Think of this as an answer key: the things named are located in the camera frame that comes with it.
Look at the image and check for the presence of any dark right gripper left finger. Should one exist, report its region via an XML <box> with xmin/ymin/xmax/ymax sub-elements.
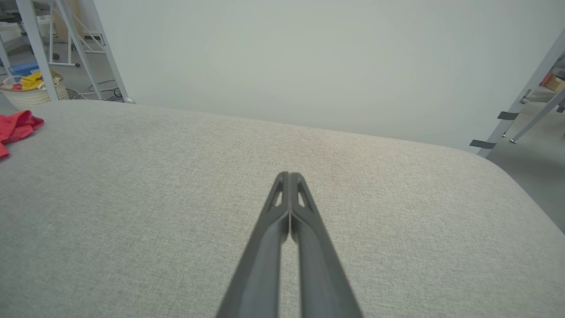
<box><xmin>216</xmin><ymin>172</ymin><xmax>290</xmax><ymax>318</ymax></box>

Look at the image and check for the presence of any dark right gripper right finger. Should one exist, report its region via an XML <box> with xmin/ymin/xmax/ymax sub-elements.
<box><xmin>290</xmin><ymin>173</ymin><xmax>363</xmax><ymax>318</ymax></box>

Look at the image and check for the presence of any red and white shirt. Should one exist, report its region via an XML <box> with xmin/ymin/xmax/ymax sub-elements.
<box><xmin>0</xmin><ymin>110</ymin><xmax>45</xmax><ymax>158</ymax></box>

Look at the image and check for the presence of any white metal rack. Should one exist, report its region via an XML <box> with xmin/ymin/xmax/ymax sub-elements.
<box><xmin>48</xmin><ymin>0</ymin><xmax>107</xmax><ymax>68</ymax></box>

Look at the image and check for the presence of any white woven laundry basket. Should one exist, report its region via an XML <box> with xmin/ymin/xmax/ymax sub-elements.
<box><xmin>0</xmin><ymin>73</ymin><xmax>70</xmax><ymax>110</ymax></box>

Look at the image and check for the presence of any yellow cloth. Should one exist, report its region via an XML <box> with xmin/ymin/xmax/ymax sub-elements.
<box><xmin>20</xmin><ymin>71</ymin><xmax>62</xmax><ymax>91</ymax></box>

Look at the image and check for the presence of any cardboard box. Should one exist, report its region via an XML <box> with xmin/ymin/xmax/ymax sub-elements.
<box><xmin>544</xmin><ymin>73</ymin><xmax>565</xmax><ymax>92</ymax></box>

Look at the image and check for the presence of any blue box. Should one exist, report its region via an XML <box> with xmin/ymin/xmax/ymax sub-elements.
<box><xmin>9</xmin><ymin>62</ymin><xmax>40</xmax><ymax>78</ymax></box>

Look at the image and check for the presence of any black floor cable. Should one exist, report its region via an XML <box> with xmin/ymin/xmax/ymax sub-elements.
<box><xmin>88</xmin><ymin>79</ymin><xmax>125</xmax><ymax>102</ymax></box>

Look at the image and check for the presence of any white floor cable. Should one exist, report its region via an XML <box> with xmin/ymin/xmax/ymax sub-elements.
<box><xmin>67</xmin><ymin>86</ymin><xmax>104</xmax><ymax>101</ymax></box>

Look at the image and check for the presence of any white post with grey foot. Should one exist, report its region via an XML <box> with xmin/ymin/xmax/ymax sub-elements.
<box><xmin>90</xmin><ymin>0</ymin><xmax>135</xmax><ymax>104</ymax></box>

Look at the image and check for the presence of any grey slanted frame post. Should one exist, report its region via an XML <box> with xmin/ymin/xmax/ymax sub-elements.
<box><xmin>477</xmin><ymin>30</ymin><xmax>565</xmax><ymax>158</ymax></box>

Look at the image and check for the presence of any thin grey frame leg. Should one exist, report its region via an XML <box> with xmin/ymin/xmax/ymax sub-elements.
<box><xmin>510</xmin><ymin>88</ymin><xmax>565</xmax><ymax>143</ymax></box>

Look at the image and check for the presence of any white slanted frame leg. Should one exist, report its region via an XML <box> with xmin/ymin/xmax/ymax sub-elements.
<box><xmin>16</xmin><ymin>0</ymin><xmax>59</xmax><ymax>101</ymax></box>
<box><xmin>53</xmin><ymin>0</ymin><xmax>103</xmax><ymax>100</ymax></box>

